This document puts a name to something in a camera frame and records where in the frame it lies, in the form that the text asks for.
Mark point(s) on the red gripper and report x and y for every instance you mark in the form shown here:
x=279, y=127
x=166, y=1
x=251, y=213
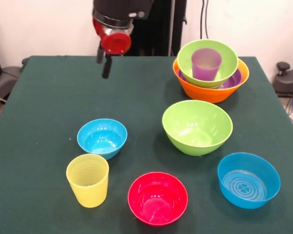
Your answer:
x=116, y=44

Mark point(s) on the purple cup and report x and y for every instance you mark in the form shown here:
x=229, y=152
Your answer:
x=206, y=70

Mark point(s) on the large green bowl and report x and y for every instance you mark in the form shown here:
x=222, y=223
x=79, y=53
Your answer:
x=230, y=61
x=197, y=131

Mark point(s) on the purple bowl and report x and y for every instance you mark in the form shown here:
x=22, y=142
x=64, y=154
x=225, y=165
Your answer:
x=234, y=79

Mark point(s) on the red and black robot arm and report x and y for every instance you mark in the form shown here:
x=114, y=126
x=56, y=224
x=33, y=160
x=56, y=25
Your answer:
x=122, y=11

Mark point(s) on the dark green tablecloth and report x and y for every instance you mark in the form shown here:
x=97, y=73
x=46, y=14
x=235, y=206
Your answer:
x=51, y=97

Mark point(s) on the small light blue bowl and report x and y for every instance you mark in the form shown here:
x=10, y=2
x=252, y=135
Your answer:
x=102, y=139

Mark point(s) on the grey chair base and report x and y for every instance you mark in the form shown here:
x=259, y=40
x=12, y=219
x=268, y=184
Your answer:
x=7, y=75

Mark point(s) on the large orange bowl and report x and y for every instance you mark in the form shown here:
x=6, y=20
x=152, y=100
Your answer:
x=207, y=96

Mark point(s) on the yellow ribbed cup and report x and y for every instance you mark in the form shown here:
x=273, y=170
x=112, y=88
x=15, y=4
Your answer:
x=88, y=190

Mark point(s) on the red bowl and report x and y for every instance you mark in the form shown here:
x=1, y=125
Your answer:
x=158, y=203

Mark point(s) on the blue bowl with ribbed bottom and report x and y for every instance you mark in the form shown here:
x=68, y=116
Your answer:
x=249, y=182

